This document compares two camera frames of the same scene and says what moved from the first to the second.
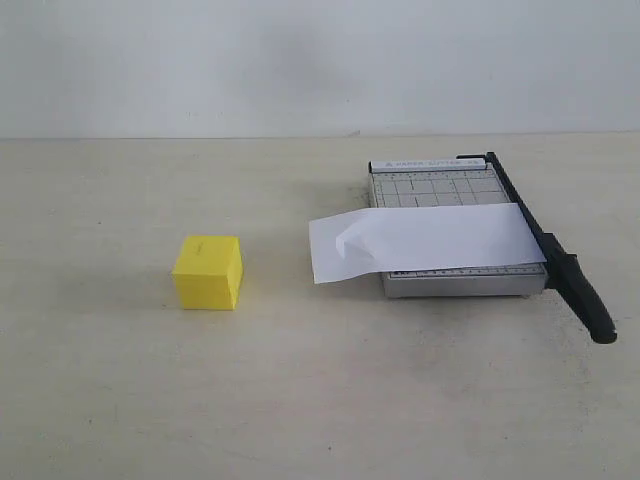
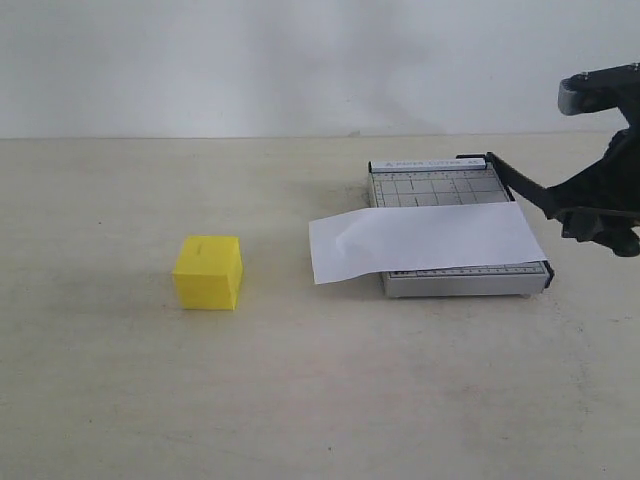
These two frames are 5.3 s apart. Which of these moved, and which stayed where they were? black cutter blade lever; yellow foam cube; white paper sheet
Moved: black cutter blade lever
Stayed: yellow foam cube; white paper sheet
